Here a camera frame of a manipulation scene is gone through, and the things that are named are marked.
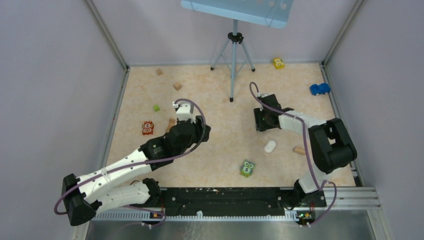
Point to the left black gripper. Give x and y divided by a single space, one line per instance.
199 128

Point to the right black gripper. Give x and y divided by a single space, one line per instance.
260 125

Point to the white earbud charging case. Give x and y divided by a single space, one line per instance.
270 146

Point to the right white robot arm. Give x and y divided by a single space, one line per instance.
327 143

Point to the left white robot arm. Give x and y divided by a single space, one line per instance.
87 195

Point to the wooden arch block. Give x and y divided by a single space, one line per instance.
171 123

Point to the orange red animal block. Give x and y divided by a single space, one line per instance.
148 128

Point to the small green cube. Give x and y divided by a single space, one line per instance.
156 108

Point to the wooden cylinder block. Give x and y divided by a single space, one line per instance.
299 150

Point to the wooden cube block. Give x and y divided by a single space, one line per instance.
177 86

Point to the green owl number block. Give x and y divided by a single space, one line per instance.
246 168

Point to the blue toy car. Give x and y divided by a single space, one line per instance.
320 89

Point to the small wooden cube far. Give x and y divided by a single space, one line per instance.
159 71

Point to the light blue tripod stand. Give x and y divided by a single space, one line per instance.
235 38

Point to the light blue perforated board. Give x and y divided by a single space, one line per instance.
269 13

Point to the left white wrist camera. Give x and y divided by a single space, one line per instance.
184 112

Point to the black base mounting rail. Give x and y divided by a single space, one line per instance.
232 201

